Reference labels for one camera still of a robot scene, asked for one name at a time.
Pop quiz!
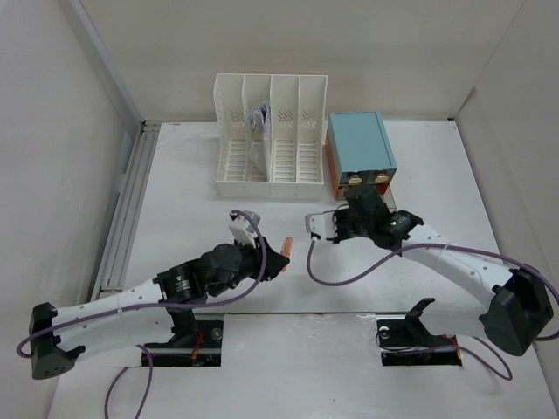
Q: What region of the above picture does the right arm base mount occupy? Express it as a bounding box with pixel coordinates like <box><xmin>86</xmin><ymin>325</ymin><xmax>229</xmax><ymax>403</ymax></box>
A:
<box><xmin>375</xmin><ymin>298</ymin><xmax>462</xmax><ymax>367</ymax></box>

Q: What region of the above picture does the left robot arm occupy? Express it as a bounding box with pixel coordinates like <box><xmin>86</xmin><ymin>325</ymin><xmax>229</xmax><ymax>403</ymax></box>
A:
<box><xmin>29</xmin><ymin>239</ymin><xmax>292</xmax><ymax>380</ymax></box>

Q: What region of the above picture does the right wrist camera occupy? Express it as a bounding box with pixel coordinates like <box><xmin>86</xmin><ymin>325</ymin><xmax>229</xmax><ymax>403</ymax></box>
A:
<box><xmin>305</xmin><ymin>210</ymin><xmax>336</xmax><ymax>241</ymax></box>

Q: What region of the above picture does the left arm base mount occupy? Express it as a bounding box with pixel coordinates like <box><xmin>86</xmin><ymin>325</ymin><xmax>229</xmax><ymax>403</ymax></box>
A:
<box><xmin>146</xmin><ymin>314</ymin><xmax>224</xmax><ymax>367</ymax></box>

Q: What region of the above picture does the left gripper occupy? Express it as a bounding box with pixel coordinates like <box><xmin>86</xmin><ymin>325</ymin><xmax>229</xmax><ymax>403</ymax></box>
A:
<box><xmin>207</xmin><ymin>233</ymin><xmax>287</xmax><ymax>298</ymax></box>

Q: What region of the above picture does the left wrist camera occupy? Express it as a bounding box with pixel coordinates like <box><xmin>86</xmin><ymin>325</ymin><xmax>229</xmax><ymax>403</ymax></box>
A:
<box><xmin>229</xmin><ymin>212</ymin><xmax>257</xmax><ymax>247</ymax></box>

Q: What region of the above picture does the white file organizer rack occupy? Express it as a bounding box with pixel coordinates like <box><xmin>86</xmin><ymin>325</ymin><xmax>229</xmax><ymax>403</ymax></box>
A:
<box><xmin>213</xmin><ymin>73</ymin><xmax>328</xmax><ymax>201</ymax></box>

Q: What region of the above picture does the white Canon manual booklet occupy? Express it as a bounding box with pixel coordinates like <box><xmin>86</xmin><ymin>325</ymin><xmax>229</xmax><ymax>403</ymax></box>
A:
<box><xmin>246</xmin><ymin>100</ymin><xmax>272</xmax><ymax>180</ymax></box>

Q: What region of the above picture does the teal drawer box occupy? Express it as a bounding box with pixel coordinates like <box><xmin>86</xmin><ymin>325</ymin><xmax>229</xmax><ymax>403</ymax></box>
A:
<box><xmin>325</xmin><ymin>111</ymin><xmax>397</xmax><ymax>201</ymax></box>

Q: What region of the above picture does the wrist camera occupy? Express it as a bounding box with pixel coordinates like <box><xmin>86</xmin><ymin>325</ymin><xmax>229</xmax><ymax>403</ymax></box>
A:
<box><xmin>229</xmin><ymin>212</ymin><xmax>257</xmax><ymax>247</ymax></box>
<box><xmin>305</xmin><ymin>210</ymin><xmax>336</xmax><ymax>241</ymax></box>

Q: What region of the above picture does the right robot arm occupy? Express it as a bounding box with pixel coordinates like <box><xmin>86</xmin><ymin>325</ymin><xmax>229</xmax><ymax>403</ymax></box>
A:
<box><xmin>331</xmin><ymin>186</ymin><xmax>554</xmax><ymax>356</ymax></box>

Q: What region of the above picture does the aluminium rail frame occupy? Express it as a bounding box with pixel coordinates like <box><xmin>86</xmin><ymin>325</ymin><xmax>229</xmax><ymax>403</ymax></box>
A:
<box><xmin>86</xmin><ymin>120</ymin><xmax>161</xmax><ymax>302</ymax></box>

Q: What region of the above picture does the orange highlighter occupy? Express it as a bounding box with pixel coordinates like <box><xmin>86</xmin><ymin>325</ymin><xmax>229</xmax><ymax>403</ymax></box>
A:
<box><xmin>280</xmin><ymin>237</ymin><xmax>293</xmax><ymax>259</ymax></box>

